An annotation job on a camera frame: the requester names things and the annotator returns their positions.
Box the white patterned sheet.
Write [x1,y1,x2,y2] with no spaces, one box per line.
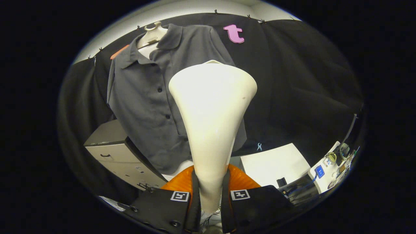
[99,196,125,212]

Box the white garment steamer head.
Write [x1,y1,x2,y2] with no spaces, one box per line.
[168,59,258,215]

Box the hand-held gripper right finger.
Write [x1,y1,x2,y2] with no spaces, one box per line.
[221,162,301,234]

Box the grey button shirt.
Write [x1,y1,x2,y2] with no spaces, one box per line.
[107,23,247,175]

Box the black backdrop cloth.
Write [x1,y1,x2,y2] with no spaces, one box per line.
[58,13,364,205]

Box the black upright stand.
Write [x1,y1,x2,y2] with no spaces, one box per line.
[340,114,358,148]

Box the blue cable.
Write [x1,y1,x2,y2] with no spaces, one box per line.
[288,175,318,197]

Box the white cluttered desk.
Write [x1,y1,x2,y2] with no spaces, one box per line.
[308,141,358,194]

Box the white square table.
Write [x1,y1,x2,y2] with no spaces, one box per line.
[240,143,311,188]

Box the grey drawer cabinet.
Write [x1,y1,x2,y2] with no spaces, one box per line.
[84,119,168,191]

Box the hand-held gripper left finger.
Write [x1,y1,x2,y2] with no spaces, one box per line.
[125,164,200,234]

